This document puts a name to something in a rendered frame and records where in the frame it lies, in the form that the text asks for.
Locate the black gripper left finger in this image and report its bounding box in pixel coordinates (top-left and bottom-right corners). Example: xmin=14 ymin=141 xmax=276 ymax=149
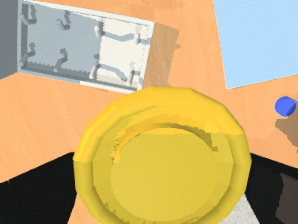
xmin=0 ymin=152 xmax=77 ymax=224

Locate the light blue mat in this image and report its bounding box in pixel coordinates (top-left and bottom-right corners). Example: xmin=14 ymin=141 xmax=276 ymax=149
xmin=213 ymin=0 xmax=298 ymax=89

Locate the yellow plate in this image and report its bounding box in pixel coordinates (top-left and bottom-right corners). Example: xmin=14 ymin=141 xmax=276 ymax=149
xmin=73 ymin=85 xmax=251 ymax=224

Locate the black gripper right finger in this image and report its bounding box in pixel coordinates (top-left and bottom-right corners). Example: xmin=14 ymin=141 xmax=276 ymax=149
xmin=243 ymin=152 xmax=298 ymax=224

